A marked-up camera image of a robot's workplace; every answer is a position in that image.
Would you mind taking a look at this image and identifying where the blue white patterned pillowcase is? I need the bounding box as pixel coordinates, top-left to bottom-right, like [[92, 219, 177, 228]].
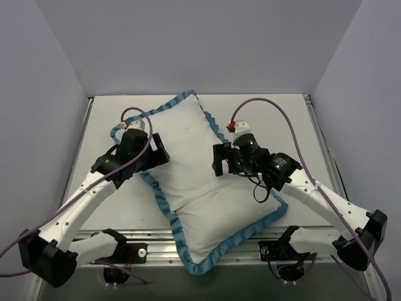
[[109, 89, 289, 276]]

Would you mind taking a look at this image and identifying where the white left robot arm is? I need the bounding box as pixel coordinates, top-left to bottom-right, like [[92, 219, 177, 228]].
[[18, 129, 170, 288]]

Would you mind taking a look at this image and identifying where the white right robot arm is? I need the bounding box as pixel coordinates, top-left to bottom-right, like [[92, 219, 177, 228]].
[[212, 133, 387, 272]]

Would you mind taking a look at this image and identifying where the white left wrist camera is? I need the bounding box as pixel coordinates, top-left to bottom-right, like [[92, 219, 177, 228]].
[[124, 119, 145, 131]]

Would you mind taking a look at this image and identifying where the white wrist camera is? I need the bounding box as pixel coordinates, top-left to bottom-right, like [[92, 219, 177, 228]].
[[124, 119, 145, 131], [226, 120, 251, 135]]

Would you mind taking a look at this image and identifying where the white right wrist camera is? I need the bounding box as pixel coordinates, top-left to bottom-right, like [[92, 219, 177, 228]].
[[226, 120, 251, 135]]

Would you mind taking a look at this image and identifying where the aluminium side rail left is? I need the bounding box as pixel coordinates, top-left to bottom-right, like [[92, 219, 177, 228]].
[[63, 97, 94, 201]]

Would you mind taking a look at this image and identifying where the aluminium side rail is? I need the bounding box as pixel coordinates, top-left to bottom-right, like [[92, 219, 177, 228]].
[[303, 95, 348, 199], [63, 97, 94, 201]]

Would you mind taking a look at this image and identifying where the aluminium side rail right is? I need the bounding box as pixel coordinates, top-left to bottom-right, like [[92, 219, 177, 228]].
[[303, 95, 348, 199]]

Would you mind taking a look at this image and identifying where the aluminium front rail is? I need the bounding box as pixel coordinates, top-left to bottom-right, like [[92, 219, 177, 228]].
[[31, 230, 377, 270]]

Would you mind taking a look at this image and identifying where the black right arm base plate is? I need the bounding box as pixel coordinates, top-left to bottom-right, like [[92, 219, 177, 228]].
[[258, 240, 314, 261]]

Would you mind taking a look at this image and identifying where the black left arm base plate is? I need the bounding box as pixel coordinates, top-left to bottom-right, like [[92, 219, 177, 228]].
[[88, 242, 147, 265]]

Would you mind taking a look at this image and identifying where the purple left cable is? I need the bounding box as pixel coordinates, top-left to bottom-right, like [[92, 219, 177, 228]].
[[0, 107, 154, 286]]

